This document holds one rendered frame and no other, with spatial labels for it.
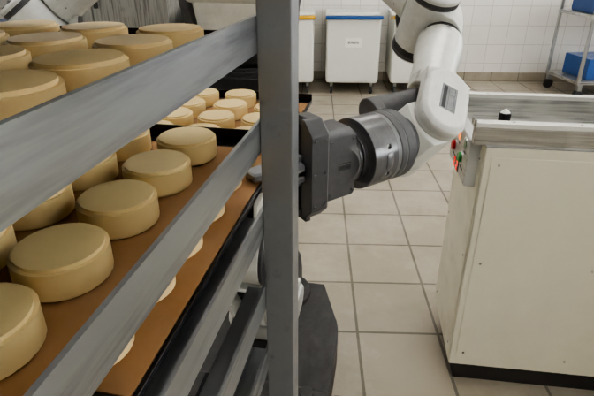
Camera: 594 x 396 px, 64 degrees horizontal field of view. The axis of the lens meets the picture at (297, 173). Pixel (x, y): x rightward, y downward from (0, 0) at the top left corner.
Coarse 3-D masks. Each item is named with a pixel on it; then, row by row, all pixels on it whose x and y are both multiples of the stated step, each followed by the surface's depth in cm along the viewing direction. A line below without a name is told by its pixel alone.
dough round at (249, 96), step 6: (234, 90) 77; (240, 90) 77; (246, 90) 77; (252, 90) 77; (228, 96) 74; (234, 96) 73; (240, 96) 73; (246, 96) 74; (252, 96) 74; (246, 102) 74; (252, 102) 75
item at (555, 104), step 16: (480, 96) 148; (496, 96) 147; (512, 96) 147; (528, 96) 146; (544, 96) 145; (560, 96) 145; (576, 96) 145; (592, 96) 145; (496, 112) 149; (512, 112) 149; (528, 112) 148; (544, 112) 147; (560, 112) 147; (576, 112) 146; (592, 112) 146
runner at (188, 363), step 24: (240, 240) 46; (240, 264) 40; (216, 288) 40; (192, 312) 37; (216, 312) 35; (192, 336) 31; (168, 360) 33; (192, 360) 31; (168, 384) 27; (192, 384) 31
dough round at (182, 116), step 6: (180, 108) 68; (186, 108) 68; (174, 114) 65; (180, 114) 65; (186, 114) 65; (192, 114) 66; (168, 120) 64; (174, 120) 64; (180, 120) 65; (186, 120) 65; (192, 120) 66
